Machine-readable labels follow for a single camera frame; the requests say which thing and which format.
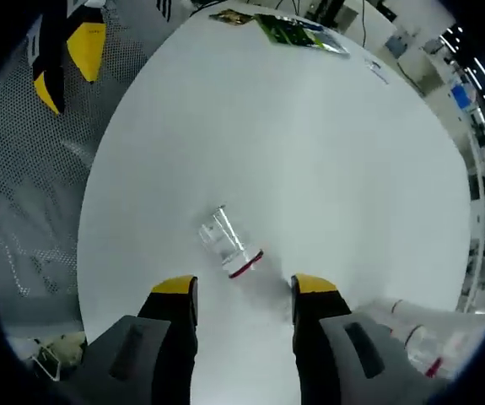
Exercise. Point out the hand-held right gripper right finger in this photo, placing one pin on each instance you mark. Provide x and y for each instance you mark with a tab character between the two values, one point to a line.
309	346

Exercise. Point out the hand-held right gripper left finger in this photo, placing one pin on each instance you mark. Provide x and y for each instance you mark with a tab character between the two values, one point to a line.
170	337

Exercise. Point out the clear white skincare bottle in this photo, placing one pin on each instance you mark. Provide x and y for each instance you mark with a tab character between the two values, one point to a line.
229	244
404	325

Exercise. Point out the red skincare bottle clear cap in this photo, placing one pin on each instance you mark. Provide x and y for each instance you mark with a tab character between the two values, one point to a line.
434	367

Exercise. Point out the grey mesh office chair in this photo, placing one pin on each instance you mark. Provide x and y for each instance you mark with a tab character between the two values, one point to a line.
27	190

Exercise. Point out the small gold packet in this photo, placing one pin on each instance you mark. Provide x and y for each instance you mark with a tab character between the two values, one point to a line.
229	17

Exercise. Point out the green black foil packet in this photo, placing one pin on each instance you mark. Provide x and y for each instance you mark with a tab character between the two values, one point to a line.
292	34

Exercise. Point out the blue box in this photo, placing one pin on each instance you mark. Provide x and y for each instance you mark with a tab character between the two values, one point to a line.
463	96

